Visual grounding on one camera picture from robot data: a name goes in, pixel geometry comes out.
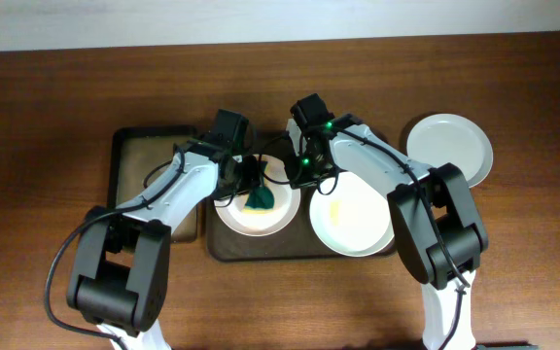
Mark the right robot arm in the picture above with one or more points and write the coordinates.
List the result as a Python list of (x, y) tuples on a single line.
[(437, 229)]

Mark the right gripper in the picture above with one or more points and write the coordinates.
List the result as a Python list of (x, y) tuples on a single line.
[(297, 178)]

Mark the pink plate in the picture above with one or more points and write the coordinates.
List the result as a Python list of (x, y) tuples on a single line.
[(260, 222)]

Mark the small black water tray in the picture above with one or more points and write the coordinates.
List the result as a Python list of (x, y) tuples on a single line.
[(135, 152)]

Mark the cream white plate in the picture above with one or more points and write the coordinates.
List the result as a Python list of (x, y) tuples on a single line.
[(350, 217)]

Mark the green and yellow sponge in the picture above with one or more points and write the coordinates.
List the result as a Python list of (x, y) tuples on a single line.
[(260, 196)]

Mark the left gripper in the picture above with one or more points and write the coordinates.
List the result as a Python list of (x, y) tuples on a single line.
[(254, 163)]

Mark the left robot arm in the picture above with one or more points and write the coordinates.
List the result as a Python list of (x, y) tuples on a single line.
[(120, 272)]

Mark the large brown serving tray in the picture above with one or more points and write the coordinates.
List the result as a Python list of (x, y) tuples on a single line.
[(297, 240)]

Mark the pale blue plate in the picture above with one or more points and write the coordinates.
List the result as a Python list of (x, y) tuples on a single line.
[(447, 138)]

